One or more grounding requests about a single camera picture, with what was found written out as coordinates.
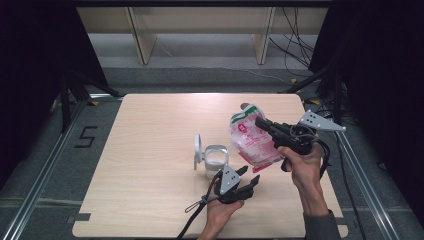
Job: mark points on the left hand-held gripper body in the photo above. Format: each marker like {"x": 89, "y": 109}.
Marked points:
{"x": 229, "y": 180}

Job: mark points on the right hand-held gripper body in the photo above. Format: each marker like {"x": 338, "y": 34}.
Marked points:
{"x": 293, "y": 138}

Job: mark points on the clear jar with white lid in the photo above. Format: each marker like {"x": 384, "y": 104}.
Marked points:
{"x": 215, "y": 163}

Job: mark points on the pink and white plastic bag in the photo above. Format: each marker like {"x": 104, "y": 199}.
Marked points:
{"x": 250, "y": 143}

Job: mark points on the person's left hand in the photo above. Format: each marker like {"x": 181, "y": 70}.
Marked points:
{"x": 218, "y": 213}

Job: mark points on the person's right hand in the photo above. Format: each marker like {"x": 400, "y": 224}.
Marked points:
{"x": 308, "y": 173}

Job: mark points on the round grey table grommet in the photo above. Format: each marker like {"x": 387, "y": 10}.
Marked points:
{"x": 244, "y": 105}

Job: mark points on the black metal stand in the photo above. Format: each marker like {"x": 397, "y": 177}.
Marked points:
{"x": 338, "y": 100}
{"x": 65, "y": 106}

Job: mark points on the black curtain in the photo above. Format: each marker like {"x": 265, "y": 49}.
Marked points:
{"x": 383, "y": 83}
{"x": 30, "y": 66}

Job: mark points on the light wooden shelf unit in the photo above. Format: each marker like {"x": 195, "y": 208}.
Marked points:
{"x": 200, "y": 20}

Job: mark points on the aluminium floor rail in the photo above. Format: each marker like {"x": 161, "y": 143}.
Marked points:
{"x": 363, "y": 186}
{"x": 40, "y": 180}

